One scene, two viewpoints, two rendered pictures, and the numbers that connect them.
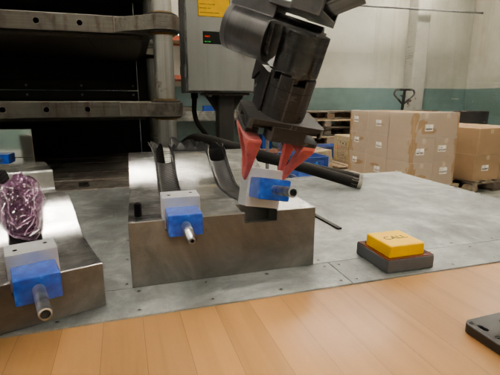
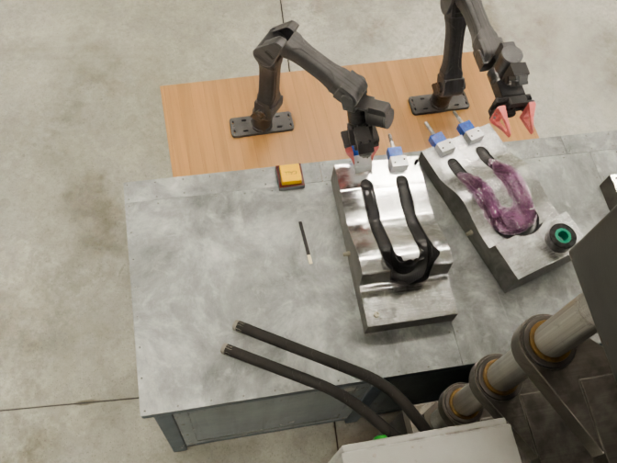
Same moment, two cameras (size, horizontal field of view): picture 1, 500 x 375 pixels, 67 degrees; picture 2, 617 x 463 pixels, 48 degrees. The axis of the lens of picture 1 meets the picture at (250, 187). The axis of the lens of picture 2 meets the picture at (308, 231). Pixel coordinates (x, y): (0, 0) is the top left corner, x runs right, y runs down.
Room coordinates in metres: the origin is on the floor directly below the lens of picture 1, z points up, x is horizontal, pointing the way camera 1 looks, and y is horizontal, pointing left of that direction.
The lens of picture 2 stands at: (1.63, -0.20, 2.64)
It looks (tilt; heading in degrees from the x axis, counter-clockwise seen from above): 64 degrees down; 176
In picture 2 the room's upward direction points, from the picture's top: 12 degrees clockwise
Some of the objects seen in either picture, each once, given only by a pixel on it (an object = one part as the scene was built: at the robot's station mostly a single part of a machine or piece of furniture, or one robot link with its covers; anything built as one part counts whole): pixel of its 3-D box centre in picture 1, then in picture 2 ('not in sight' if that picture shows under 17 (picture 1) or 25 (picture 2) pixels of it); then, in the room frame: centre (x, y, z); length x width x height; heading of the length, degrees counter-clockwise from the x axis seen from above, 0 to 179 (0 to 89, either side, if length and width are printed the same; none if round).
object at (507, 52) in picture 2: not in sight; (502, 58); (0.35, 0.30, 1.24); 0.12 x 0.09 x 0.12; 18
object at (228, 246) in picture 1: (199, 190); (393, 237); (0.73, 0.10, 0.87); 0.50 x 0.26 x 0.14; 17
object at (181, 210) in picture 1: (184, 222); (394, 152); (0.46, 0.08, 0.89); 0.13 x 0.05 x 0.05; 17
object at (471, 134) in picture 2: not in sight; (464, 126); (0.30, 0.31, 0.86); 0.13 x 0.05 x 0.05; 34
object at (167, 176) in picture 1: (193, 167); (398, 225); (0.72, 0.11, 0.92); 0.35 x 0.16 x 0.09; 17
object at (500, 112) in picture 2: not in sight; (509, 119); (0.51, 0.33, 1.20); 0.09 x 0.07 x 0.07; 18
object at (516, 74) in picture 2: not in sight; (514, 84); (0.44, 0.32, 1.25); 0.07 x 0.06 x 0.11; 108
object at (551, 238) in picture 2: not in sight; (560, 238); (0.69, 0.57, 0.93); 0.08 x 0.08 x 0.04
